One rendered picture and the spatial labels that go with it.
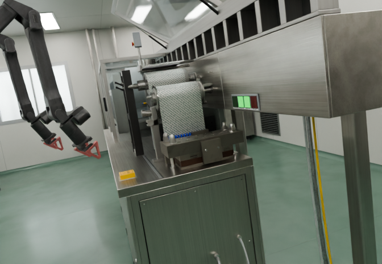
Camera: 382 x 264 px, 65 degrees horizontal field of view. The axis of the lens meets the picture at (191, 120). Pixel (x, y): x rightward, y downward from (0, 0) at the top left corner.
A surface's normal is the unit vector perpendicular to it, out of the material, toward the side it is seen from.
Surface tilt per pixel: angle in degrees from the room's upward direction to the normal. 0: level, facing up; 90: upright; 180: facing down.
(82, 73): 90
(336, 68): 90
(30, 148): 90
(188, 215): 90
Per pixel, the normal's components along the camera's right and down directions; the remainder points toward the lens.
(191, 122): 0.30, 0.07
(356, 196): -0.94, 0.18
